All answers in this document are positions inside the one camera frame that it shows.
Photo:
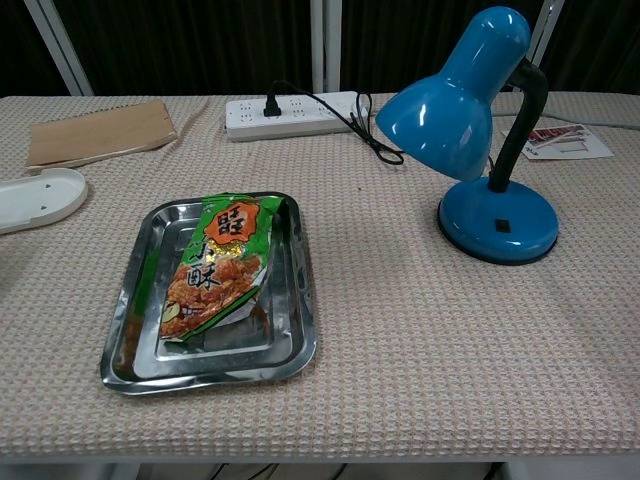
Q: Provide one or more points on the blue desk lamp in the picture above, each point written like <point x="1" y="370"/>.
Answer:
<point x="450" y="115"/>

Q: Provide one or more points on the rectangular stainless steel tray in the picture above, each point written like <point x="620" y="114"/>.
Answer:
<point x="290" y="320"/>

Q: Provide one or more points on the green and orange snack bag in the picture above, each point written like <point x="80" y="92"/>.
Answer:
<point x="220" y="270"/>

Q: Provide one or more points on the white power strip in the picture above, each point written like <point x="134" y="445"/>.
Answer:
<point x="300" y="120"/>

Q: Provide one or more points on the beige waffle tablecloth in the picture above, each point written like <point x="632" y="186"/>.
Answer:
<point x="425" y="340"/>

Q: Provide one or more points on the brown kraft notebook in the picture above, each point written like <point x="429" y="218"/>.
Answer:
<point x="100" y="134"/>

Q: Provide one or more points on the printed photo card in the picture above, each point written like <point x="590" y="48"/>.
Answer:
<point x="575" y="145"/>

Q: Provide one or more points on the white oval plastic dish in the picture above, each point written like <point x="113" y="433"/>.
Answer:
<point x="35" y="200"/>

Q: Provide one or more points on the white metal frame post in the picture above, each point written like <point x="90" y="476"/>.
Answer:
<point x="325" y="45"/>
<point x="546" y="30"/>
<point x="60" y="47"/>

